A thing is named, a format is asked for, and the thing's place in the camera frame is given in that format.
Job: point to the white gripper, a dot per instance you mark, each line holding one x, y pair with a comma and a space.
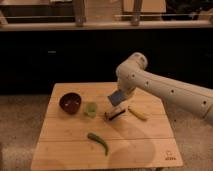
126, 89

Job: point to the blue sponge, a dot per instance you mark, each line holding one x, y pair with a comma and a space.
116, 97

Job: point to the purple bowl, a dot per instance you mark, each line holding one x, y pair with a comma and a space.
70, 103

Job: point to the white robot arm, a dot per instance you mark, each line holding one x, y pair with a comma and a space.
132, 74

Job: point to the green cup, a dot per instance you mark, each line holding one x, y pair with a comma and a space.
90, 109

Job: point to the green chili pepper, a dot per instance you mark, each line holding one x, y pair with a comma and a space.
99, 140

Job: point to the wooden board table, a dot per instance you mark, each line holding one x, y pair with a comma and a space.
63, 144

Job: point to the wooden shelf rail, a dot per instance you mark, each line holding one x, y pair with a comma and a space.
117, 25

